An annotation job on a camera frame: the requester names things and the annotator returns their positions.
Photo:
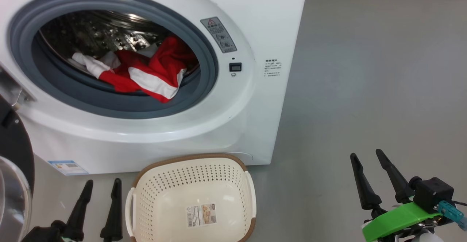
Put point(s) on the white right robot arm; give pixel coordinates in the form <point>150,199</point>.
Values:
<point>427,237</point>

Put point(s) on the cream basket with brown rim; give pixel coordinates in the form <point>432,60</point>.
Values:
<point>175,191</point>

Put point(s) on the white washing machine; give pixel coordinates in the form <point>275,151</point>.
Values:
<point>262,125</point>

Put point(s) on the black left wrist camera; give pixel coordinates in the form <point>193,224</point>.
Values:
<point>43,234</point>

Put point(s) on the red and white garment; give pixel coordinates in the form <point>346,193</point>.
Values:
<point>153,78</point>

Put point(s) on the stainless steel washing machine drum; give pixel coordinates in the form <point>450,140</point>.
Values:
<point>91,30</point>

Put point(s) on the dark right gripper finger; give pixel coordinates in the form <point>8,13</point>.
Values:
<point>366,191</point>
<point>397,183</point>

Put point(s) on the black glass washer door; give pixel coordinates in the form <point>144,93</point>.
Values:
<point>18,143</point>

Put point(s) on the metal door hinge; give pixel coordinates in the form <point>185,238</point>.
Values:
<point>14,89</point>

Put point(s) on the blue energy label sticker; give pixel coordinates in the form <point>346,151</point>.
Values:
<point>67,167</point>

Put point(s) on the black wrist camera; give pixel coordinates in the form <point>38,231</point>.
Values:
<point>43,234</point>
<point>434,194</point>

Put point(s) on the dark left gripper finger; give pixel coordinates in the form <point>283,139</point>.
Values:
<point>80,213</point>
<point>114,216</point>

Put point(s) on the grey warning sticker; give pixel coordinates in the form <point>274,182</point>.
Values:
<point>219,34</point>

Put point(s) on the round white filter cover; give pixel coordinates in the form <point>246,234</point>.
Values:
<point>246,156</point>

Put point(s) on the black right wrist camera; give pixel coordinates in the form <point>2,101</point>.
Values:
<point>434,194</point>

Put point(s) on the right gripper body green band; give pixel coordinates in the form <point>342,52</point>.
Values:
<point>394,220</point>

